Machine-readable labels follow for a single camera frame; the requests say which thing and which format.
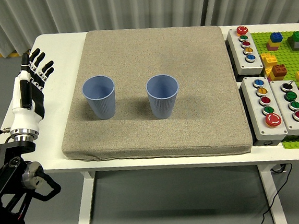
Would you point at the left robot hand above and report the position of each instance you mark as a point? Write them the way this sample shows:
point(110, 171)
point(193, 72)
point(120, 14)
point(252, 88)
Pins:
point(24, 115)

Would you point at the blue ribbed plastic cup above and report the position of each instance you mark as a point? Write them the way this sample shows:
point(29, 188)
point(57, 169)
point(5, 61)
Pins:
point(162, 108)
point(104, 108)

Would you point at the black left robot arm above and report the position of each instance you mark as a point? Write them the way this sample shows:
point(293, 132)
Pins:
point(3, 177)

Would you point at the white table leg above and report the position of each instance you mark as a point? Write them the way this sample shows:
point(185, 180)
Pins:
point(273, 198)
point(85, 201)

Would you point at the grey pleated curtain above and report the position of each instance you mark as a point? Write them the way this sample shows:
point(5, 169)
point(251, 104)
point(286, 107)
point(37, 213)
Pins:
point(77, 10)

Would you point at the grey-brown fabric mat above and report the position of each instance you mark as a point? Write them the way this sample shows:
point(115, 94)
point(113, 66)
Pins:
point(154, 135)

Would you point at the grey five-button control box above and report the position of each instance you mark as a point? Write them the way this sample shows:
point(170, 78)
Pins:
point(253, 66)
point(253, 100)

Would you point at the brown building brick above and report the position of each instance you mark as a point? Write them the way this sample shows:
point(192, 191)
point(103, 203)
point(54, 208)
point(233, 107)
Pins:
point(279, 71)

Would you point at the blue building brick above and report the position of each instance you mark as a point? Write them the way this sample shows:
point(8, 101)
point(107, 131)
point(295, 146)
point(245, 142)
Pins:
point(276, 37)

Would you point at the green building baseplate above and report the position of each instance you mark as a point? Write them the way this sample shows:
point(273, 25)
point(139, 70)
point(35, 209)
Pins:
point(283, 55)

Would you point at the grey building brick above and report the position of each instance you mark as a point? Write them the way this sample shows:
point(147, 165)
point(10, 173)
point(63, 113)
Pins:
point(298, 45)

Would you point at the green building brick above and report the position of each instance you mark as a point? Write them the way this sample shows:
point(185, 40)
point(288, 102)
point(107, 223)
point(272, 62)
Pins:
point(298, 36)

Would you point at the grey selector switch control box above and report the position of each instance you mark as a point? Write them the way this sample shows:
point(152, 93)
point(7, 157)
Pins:
point(283, 105)

